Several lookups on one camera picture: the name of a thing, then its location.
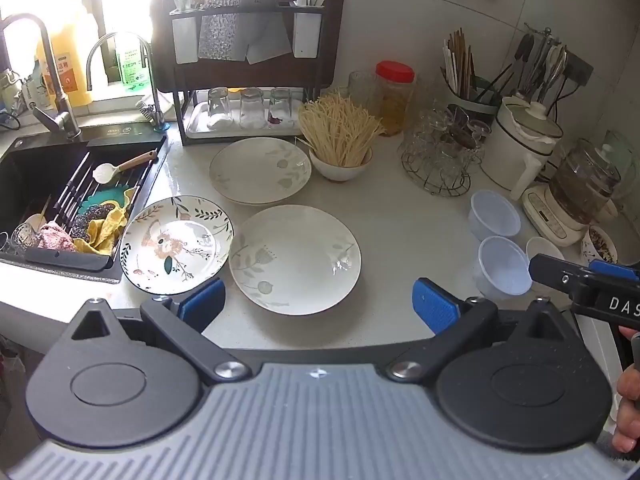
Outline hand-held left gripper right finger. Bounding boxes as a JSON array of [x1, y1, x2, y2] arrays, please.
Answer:
[[387, 278, 576, 381]]

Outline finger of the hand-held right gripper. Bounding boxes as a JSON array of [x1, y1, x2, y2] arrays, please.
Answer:
[[529, 254, 592, 293], [589, 259, 640, 283]]

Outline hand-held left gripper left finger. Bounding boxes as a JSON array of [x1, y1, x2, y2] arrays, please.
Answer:
[[70, 278, 252, 383]]

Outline plain white ceramic bowl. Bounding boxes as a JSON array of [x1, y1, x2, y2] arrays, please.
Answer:
[[525, 236, 566, 264]]

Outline translucent plastic bowl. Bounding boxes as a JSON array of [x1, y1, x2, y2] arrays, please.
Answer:
[[468, 189, 522, 242], [474, 235, 533, 301]]

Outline floral print plate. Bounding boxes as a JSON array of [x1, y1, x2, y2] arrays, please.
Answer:
[[119, 195, 236, 296]]

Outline white leaf print plate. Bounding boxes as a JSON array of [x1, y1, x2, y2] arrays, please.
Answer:
[[228, 205, 362, 317], [208, 137, 313, 207]]

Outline person's right hand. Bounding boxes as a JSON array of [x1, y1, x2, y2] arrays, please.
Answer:
[[614, 326, 640, 453]]

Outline patterned bowl of tea leaves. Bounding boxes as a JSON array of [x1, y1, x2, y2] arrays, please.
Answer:
[[580, 225, 619, 264]]

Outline cream kettle base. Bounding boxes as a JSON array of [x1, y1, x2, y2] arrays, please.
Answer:
[[522, 183, 588, 247]]

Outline glass kettle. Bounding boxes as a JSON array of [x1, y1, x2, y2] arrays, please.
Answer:
[[547, 137, 623, 226]]

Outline yellow dish cloth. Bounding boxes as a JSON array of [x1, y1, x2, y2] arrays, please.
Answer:
[[75, 187, 139, 256]]

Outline white electric pot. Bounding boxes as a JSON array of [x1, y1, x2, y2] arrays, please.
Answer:
[[480, 96, 564, 202]]

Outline teal dish cloth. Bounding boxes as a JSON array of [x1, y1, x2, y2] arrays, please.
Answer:
[[86, 184, 136, 211]]

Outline dark scouring pad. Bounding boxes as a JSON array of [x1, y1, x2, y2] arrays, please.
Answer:
[[69, 202, 117, 242]]

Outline pink scrubber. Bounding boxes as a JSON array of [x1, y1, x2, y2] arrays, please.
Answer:
[[37, 223, 79, 252]]

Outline white noodle bowl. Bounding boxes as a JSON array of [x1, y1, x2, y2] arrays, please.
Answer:
[[308, 146, 374, 182]]

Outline white drip tray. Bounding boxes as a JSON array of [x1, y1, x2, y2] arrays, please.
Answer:
[[185, 100, 307, 141]]

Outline roll-up sink drain rack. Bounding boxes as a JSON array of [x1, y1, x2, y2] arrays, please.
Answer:
[[45, 152, 157, 226]]

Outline group of clear glass cups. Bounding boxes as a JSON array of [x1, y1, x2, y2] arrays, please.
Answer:
[[407, 105, 493, 166]]

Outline green chopstick holder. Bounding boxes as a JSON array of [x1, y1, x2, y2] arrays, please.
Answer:
[[440, 67, 502, 118]]

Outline clear drinking glass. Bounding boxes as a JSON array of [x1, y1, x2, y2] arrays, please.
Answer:
[[238, 87, 267, 130], [206, 86, 233, 130], [267, 88, 296, 127]]

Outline hanging kitchen utensils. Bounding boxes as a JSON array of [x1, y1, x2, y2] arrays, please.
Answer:
[[510, 22, 593, 106]]

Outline bundle of dried noodles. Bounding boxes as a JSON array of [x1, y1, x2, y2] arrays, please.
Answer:
[[298, 87, 387, 167]]

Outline red lid glass jar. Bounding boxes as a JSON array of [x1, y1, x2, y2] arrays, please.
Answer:
[[375, 61, 417, 137]]

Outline black kitchen sink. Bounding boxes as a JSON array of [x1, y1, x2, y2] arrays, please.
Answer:
[[0, 127, 169, 284]]

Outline chrome gooseneck faucet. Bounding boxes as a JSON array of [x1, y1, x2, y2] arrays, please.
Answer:
[[86, 31, 168, 132]]

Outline bundle of chopsticks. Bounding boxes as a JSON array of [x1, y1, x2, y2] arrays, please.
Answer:
[[442, 27, 481, 101]]

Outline textured glass tumbler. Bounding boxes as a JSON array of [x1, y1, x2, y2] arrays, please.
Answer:
[[348, 71, 383, 111]]

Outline dark tall faucet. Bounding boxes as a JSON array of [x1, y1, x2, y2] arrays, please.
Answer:
[[0, 13, 82, 139]]

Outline green detergent bottle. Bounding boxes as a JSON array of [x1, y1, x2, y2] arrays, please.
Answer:
[[116, 32, 154, 96]]

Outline white utensil cup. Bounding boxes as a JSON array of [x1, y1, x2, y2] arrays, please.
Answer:
[[171, 17, 201, 65], [292, 10, 322, 59]]

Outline orange detergent bottle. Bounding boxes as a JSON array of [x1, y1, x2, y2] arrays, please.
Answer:
[[36, 10, 97, 108]]

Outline grey steel board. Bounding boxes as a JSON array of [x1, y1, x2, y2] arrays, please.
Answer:
[[240, 0, 297, 64]]

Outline silver textured board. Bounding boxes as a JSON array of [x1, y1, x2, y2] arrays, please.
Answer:
[[198, 0, 261, 61]]

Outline black dish rack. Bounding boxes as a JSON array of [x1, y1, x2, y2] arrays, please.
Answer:
[[167, 2, 328, 147]]

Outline wire cup rack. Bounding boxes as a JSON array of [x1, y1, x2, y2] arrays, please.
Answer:
[[398, 125, 473, 195]]

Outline white spoon wooden handle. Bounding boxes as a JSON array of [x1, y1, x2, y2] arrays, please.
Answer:
[[92, 150, 159, 183]]

